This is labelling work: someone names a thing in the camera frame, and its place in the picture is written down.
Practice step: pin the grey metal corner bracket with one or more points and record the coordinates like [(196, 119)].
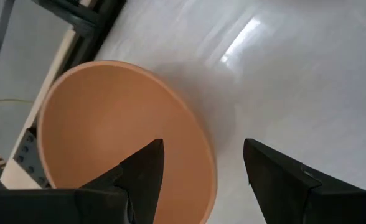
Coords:
[(27, 155)]

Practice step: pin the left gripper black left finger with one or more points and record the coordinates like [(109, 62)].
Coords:
[(108, 202)]

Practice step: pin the orange bowl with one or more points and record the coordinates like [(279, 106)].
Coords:
[(108, 109)]

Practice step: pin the wooden table border black rail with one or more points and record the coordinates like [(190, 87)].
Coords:
[(86, 21)]

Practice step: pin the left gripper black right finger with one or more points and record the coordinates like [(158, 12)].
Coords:
[(282, 193)]

